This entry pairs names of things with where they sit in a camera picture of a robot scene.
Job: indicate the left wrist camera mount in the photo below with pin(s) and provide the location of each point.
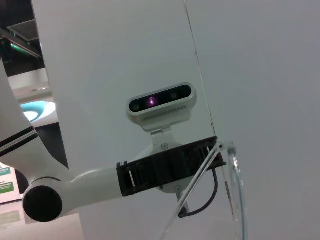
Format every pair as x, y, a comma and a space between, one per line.
162, 167

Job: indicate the ceiling vent grille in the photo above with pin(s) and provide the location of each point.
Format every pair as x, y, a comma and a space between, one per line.
23, 30

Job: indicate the clear plastic glasses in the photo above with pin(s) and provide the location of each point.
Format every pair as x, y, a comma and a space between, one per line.
236, 175

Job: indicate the round teal ceiling light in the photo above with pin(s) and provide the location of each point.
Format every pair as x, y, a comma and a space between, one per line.
37, 111

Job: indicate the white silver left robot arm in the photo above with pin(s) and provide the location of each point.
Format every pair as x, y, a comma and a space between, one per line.
87, 182

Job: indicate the white green wall poster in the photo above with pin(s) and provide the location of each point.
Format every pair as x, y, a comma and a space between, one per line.
7, 187

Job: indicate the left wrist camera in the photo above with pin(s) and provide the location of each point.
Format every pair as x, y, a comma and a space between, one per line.
162, 105

